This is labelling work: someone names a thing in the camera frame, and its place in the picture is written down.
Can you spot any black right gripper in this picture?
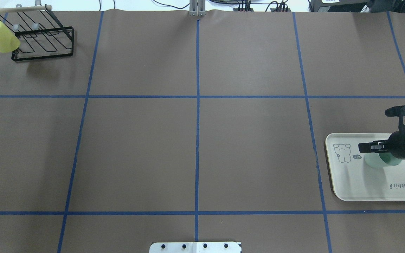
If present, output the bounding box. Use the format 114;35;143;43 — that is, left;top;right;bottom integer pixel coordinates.
358;131;405;160

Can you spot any green cup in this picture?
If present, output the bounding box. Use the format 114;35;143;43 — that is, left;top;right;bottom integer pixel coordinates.
364;153;402;168

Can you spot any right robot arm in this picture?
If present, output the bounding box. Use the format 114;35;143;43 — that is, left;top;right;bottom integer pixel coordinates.
358;131;405;160

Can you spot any cream rabbit tray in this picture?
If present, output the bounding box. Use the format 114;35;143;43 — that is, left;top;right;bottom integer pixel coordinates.
325;133;405;201

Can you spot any yellow cup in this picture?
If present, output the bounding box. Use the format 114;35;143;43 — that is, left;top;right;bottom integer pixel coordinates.
0;21;21;53

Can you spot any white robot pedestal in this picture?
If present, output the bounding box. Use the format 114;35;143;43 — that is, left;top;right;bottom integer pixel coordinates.
149;241;242;253

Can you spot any aluminium frame post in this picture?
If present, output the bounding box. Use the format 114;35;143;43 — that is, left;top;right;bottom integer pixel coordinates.
189;0;207;17

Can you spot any black wire cup rack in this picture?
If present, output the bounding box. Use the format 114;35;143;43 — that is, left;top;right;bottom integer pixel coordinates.
0;0;75;62

